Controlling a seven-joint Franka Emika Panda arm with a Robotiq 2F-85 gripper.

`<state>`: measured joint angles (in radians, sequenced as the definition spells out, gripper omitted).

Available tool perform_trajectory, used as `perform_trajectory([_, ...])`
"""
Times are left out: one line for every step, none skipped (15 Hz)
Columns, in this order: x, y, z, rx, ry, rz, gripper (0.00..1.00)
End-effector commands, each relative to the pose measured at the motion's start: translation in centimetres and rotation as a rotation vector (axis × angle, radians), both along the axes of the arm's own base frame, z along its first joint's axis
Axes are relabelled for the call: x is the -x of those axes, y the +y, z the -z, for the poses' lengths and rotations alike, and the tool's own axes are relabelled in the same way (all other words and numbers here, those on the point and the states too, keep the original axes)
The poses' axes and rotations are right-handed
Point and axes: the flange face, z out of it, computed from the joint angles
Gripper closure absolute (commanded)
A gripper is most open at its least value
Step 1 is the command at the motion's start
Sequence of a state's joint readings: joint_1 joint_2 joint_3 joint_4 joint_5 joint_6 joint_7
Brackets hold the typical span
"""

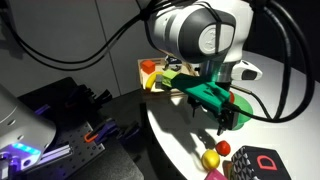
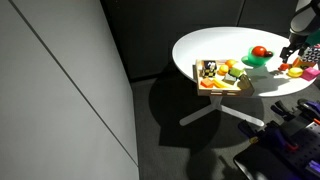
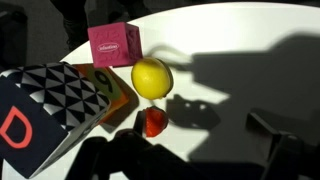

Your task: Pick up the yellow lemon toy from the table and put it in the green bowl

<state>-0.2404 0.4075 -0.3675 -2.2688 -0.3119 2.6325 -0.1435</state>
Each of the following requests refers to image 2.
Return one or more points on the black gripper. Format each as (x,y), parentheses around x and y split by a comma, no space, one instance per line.
(297,41)

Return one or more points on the yellow lemon toy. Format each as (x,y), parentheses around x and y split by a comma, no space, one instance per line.
(295,72)

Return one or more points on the small red tomato toy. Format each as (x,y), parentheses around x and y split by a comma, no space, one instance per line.
(283,66)

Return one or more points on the dark purple plum toy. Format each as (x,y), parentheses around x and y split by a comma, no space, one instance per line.
(269,53)

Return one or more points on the red apple toy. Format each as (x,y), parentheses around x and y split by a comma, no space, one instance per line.
(258,51)

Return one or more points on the green plastic bowl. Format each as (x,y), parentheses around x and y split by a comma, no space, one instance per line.
(256,60)

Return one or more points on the dark olive toy fruit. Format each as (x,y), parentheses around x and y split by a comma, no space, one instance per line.
(244,83)

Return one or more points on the orange fruit toy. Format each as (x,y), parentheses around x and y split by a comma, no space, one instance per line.
(231,63)

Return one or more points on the small yellow-orange ball toy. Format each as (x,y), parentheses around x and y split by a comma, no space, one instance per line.
(223,69)

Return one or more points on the yellow banana toy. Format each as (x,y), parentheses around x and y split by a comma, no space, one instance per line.
(221,84)

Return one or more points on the orange soft cloth block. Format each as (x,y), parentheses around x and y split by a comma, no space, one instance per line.
(301,62)

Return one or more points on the black soft cube letter D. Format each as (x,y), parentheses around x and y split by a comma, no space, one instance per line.
(313,53)

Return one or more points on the pink soft cube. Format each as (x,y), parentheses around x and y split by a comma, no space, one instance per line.
(310,73)

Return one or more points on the black purple clamp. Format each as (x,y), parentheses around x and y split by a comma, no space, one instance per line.
(310,108)

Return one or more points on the green cube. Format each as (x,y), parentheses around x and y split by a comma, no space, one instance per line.
(237,71)

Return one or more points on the wooden tray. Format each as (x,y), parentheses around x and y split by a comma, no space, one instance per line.
(223,91)

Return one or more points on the black white letter cube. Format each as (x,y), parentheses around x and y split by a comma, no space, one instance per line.
(209,68)

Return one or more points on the orange wooden cube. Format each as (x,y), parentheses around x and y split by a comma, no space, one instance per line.
(207,83)

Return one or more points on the black equipment with blue parts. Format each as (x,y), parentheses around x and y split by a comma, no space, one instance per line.
(308,150)

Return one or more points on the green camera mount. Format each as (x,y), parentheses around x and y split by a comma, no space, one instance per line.
(314,37)

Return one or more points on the white table pedestal base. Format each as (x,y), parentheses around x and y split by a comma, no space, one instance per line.
(216,110)

